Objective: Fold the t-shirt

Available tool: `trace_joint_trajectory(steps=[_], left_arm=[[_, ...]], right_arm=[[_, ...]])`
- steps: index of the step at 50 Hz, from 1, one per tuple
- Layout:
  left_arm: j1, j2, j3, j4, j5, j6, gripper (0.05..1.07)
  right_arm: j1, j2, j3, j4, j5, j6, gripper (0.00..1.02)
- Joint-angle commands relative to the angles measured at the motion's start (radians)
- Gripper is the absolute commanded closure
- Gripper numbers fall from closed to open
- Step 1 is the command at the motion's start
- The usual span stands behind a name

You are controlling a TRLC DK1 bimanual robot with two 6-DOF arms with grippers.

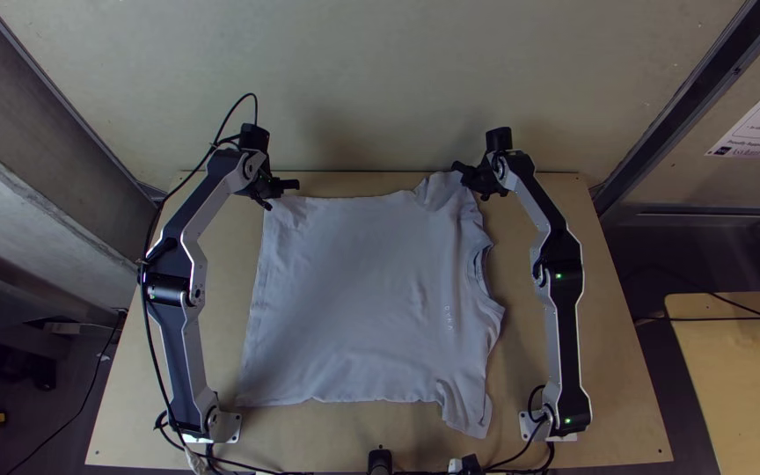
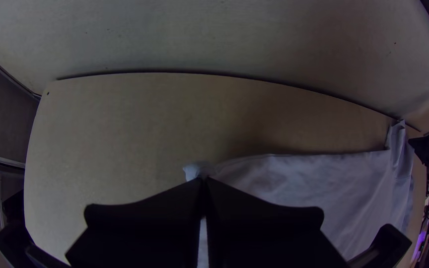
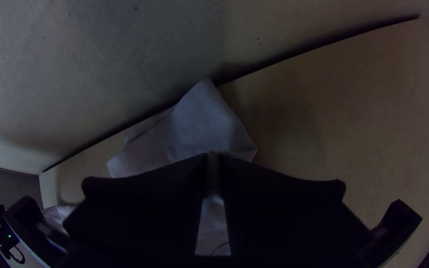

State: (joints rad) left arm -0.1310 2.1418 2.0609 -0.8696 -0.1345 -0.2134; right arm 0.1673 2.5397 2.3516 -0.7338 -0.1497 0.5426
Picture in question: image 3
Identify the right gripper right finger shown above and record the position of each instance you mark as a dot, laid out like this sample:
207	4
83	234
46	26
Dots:
285	219

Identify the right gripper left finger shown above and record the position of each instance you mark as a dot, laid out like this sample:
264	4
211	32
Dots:
143	216

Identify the light grey t-shirt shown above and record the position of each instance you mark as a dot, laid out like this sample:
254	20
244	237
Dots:
196	126

